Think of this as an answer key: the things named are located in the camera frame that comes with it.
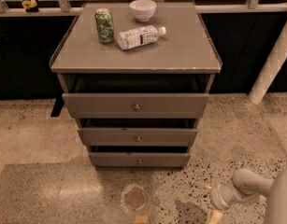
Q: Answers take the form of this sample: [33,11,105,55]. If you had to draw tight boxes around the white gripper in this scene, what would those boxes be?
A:
[203,184,260,224]

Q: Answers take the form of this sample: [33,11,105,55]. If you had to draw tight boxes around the grey bottom drawer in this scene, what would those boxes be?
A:
[89,152,190,168]

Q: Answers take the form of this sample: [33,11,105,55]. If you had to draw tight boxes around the grey drawer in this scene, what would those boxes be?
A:
[89,152,190,168]
[78,128,197,146]
[63,93,208,119]

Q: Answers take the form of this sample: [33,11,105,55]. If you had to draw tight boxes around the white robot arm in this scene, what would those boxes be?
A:
[206,169,287,224]

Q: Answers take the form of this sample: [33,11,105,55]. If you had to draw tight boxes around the grey drawer cabinet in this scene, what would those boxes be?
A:
[50,3,222,169]

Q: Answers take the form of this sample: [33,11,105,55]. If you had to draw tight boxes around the grey middle drawer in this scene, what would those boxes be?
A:
[78,128,197,146]

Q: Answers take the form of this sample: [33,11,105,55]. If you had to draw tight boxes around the grey top drawer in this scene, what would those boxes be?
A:
[63,93,208,119]

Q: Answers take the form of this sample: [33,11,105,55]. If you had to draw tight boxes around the round metal floor plate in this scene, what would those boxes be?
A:
[121,184,148,211]

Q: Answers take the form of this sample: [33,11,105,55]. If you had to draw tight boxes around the white diagonal pillar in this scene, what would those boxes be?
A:
[249,22,287,105]

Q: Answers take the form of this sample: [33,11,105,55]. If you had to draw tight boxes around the clear plastic water bottle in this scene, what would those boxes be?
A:
[118,25,166,50]

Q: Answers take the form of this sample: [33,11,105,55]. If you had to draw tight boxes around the white ceramic bowl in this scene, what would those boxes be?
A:
[129,0,157,22]

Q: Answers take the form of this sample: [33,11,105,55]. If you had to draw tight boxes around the green soda can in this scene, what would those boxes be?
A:
[94,8,114,44]

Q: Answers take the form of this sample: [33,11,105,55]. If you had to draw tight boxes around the yellow black object on ledge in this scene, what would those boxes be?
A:
[22,0,38,12]

